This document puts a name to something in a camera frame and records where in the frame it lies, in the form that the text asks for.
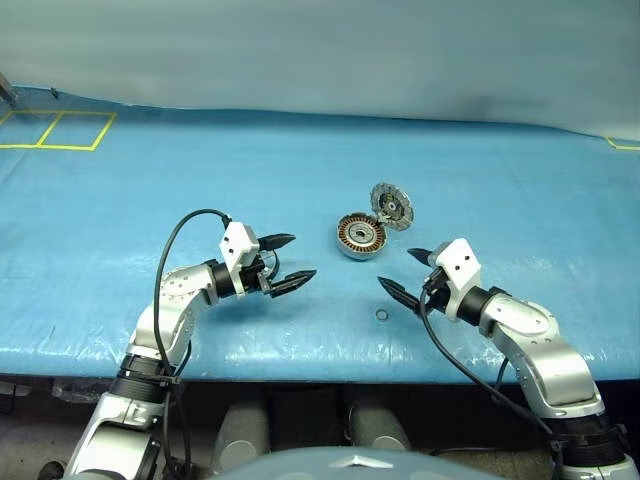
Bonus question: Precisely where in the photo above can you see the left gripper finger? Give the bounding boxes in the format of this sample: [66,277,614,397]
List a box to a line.
[257,232,297,253]
[268,269,319,300]

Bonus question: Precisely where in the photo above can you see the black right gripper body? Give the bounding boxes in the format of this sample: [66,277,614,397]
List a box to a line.
[419,266,454,316]

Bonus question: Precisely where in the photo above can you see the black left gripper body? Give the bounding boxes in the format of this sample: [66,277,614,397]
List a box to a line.
[241,251,281,296]

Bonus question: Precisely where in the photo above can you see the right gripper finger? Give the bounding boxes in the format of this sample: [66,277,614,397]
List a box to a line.
[406,247,439,270]
[377,275,427,315]

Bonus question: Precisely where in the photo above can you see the silver motor lid circuit board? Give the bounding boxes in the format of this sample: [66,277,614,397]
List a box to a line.
[369,181,416,233]

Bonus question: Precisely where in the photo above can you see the silver motor base copper windings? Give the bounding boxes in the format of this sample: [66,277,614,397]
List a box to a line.
[333,211,390,262]

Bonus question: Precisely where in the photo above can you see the blue plastic table cover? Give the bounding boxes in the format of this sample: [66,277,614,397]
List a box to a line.
[0,84,640,386]

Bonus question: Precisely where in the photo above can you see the grey rounded shape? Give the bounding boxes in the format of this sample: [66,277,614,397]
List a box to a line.
[215,399,271,474]
[348,399,412,451]

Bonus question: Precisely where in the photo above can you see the grey robot torso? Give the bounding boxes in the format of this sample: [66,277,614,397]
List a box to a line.
[212,446,436,480]

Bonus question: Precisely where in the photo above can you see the yellow tape double square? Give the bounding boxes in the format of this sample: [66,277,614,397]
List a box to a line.
[0,110,118,152]

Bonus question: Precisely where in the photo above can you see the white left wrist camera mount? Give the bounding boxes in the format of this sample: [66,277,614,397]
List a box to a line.
[218,221,261,299]

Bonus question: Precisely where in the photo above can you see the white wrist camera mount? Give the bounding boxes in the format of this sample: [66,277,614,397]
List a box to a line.
[218,221,261,299]
[428,238,484,321]

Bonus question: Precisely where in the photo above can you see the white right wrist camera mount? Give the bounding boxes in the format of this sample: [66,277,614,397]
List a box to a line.
[428,238,484,321]

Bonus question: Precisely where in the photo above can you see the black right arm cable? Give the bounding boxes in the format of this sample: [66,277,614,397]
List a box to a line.
[418,279,566,451]

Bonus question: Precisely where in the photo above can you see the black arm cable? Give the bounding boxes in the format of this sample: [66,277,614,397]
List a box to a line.
[152,208,231,480]
[418,279,566,451]

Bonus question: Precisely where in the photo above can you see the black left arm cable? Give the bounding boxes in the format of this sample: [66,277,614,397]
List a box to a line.
[152,208,231,480]

